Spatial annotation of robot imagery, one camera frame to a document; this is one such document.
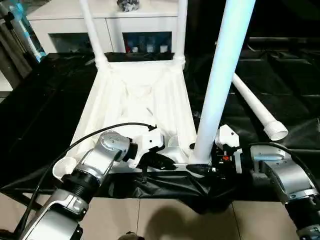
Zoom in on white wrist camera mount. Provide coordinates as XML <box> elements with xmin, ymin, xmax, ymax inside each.
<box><xmin>215</xmin><ymin>124</ymin><xmax>243</xmax><ymax>175</ymax></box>
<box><xmin>127</xmin><ymin>127</ymin><xmax>166</xmax><ymax>170</ymax></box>

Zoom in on white plastic table leg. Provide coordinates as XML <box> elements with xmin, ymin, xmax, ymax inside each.
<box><xmin>191</xmin><ymin>0</ymin><xmax>257</xmax><ymax>163</ymax></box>
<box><xmin>232</xmin><ymin>73</ymin><xmax>289</xmax><ymax>142</ymax></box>
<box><xmin>79</xmin><ymin>0</ymin><xmax>112</xmax><ymax>72</ymax></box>
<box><xmin>173</xmin><ymin>0</ymin><xmax>189</xmax><ymax>67</ymax></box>

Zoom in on white pole with blue ribbon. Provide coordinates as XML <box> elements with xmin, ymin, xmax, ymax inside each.
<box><xmin>8</xmin><ymin>4</ymin><xmax>48</xmax><ymax>63</ymax></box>

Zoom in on black glossy mat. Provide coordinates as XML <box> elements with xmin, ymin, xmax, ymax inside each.
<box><xmin>0</xmin><ymin>51</ymin><xmax>320</xmax><ymax>216</ymax></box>

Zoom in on white plastic table top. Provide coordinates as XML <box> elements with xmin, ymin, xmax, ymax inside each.
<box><xmin>52</xmin><ymin>58</ymin><xmax>216</xmax><ymax>182</ymax></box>

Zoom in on bag of black parts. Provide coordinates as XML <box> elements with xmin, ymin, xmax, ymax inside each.
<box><xmin>116</xmin><ymin>0</ymin><xmax>141</xmax><ymax>12</ymax></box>

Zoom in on black metal folding frame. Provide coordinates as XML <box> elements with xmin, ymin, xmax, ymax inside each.
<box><xmin>0</xmin><ymin>188</ymin><xmax>43</xmax><ymax>211</ymax></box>

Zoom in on grey tripod stand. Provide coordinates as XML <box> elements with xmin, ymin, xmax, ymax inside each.
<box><xmin>0</xmin><ymin>12</ymin><xmax>32</xmax><ymax>83</ymax></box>

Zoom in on white sideboard cabinet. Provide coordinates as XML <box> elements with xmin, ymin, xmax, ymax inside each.
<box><xmin>26</xmin><ymin>0</ymin><xmax>180</xmax><ymax>54</ymax></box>

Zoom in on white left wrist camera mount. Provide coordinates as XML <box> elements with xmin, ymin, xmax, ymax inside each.
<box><xmin>127</xmin><ymin>127</ymin><xmax>166</xmax><ymax>170</ymax></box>

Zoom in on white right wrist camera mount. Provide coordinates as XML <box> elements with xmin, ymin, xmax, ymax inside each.
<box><xmin>215</xmin><ymin>124</ymin><xmax>243</xmax><ymax>175</ymax></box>

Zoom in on long black bar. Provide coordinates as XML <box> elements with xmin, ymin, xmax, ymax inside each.
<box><xmin>248</xmin><ymin>36</ymin><xmax>320</xmax><ymax>43</ymax></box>

